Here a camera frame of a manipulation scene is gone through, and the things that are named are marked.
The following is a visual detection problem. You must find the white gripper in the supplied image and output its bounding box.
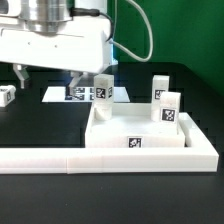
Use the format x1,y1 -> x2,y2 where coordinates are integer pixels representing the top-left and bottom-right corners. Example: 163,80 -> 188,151
0,17 -> 112,97

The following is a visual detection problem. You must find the white marker base sheet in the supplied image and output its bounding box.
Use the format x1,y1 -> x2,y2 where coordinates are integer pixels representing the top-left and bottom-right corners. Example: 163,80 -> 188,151
42,86 -> 130,103

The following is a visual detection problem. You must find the white L-shaped obstacle fence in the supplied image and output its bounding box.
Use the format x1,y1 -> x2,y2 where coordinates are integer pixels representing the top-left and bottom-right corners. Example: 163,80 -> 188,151
0,113 -> 219,174

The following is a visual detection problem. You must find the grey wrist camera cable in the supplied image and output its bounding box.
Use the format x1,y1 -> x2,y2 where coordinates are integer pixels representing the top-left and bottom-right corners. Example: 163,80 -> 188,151
71,0 -> 155,64

